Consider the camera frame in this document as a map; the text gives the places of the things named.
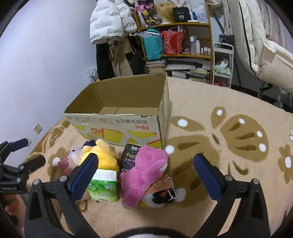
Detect green tissue pack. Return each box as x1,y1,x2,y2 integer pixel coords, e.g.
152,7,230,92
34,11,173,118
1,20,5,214
87,169,118,202

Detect yellow plush toy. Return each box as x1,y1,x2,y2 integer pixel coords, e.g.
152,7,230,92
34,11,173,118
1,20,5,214
80,139,120,173

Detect pink plush toy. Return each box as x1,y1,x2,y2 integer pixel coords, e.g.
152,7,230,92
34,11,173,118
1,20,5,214
120,145,168,209

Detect purple plush doll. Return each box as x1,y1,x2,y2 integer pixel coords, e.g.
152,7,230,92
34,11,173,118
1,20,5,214
82,140,96,147

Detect person's left hand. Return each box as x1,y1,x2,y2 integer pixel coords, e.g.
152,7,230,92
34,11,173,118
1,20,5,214
3,194,19,216

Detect pink cloth in plastic bag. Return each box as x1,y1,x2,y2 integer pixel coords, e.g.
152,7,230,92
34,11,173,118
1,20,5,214
57,148,83,176

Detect beige patterned rug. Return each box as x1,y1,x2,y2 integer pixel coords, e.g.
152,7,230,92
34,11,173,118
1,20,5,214
22,76,293,238

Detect black Face tissue pack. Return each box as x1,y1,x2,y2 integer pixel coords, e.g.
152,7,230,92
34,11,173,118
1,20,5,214
119,143,141,172

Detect white yellow plush with tag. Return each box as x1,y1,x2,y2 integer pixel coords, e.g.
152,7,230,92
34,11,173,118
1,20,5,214
140,174,186,208

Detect open cardboard box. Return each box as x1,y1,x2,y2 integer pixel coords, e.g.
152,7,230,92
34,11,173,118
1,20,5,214
65,74,170,149

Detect white puffer jacket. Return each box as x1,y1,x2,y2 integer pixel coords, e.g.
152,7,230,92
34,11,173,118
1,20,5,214
89,0,137,45

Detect white utility cart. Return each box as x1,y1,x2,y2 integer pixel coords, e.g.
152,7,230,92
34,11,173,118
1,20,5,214
212,42,234,88

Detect teal bag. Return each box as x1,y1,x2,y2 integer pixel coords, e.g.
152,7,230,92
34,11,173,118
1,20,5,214
142,29,164,60

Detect cream padded chair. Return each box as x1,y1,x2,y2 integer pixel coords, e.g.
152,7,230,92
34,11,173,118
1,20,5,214
227,1,292,93

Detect wooden bookshelf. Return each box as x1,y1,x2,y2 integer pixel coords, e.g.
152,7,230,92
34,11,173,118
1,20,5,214
134,3,214,83

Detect red patterned bag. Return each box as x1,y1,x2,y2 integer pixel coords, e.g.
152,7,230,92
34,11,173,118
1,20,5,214
161,30,186,55

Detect black sign number 40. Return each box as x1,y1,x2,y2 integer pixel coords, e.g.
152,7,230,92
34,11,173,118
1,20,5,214
173,7,191,22

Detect white wall socket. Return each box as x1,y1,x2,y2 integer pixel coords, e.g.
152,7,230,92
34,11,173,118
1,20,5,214
33,123,43,134

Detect snack bags by wall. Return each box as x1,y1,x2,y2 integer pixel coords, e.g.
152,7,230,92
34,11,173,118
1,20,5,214
86,66,99,82

